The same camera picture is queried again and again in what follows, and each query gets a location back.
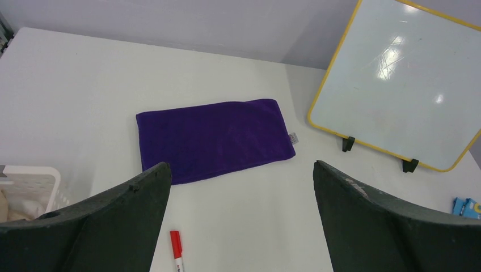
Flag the red capped whiteboard marker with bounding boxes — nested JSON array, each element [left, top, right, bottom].
[[170, 231, 185, 272]]

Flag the purple cloth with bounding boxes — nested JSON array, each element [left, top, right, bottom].
[[136, 99, 296, 185]]

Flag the yellow framed whiteboard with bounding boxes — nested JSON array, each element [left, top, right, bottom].
[[307, 1, 480, 172]]

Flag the beige cloth in basket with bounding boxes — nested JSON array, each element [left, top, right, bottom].
[[1, 190, 45, 223]]

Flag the black whiteboard foot left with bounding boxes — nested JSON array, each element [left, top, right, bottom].
[[341, 137, 356, 152]]

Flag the black whiteboard foot right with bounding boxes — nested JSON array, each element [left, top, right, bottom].
[[402, 159, 419, 173]]

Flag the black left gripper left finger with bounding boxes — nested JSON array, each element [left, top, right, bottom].
[[1, 163, 172, 271]]

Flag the white plastic basket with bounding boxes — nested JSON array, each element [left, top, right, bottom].
[[1, 165, 74, 214]]

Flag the black whiteboard foot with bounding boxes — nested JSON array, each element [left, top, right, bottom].
[[402, 159, 419, 173], [341, 137, 356, 152]]

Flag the blue patterned cloth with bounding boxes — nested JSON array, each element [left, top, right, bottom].
[[452, 197, 481, 219]]

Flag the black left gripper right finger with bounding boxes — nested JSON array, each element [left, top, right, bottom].
[[313, 160, 480, 271]]

